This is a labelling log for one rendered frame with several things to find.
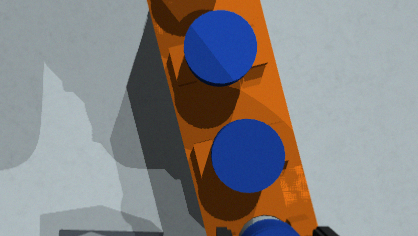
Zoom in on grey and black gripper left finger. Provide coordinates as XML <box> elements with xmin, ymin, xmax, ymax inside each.
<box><xmin>216</xmin><ymin>227</ymin><xmax>232</xmax><ymax>236</ymax></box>

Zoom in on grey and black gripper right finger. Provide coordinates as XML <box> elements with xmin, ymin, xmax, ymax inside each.
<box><xmin>313</xmin><ymin>226</ymin><xmax>339</xmax><ymax>236</ymax></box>

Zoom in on grey key housing with green and blue buttons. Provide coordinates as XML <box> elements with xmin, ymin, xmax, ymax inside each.
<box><xmin>59</xmin><ymin>230</ymin><xmax>164</xmax><ymax>236</ymax></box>

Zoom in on blue cylinder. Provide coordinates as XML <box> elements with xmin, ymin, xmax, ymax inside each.
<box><xmin>184</xmin><ymin>10</ymin><xmax>257</xmax><ymax>87</ymax></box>
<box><xmin>241</xmin><ymin>219</ymin><xmax>300</xmax><ymax>236</ymax></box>
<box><xmin>211</xmin><ymin>119</ymin><xmax>285</xmax><ymax>193</ymax></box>

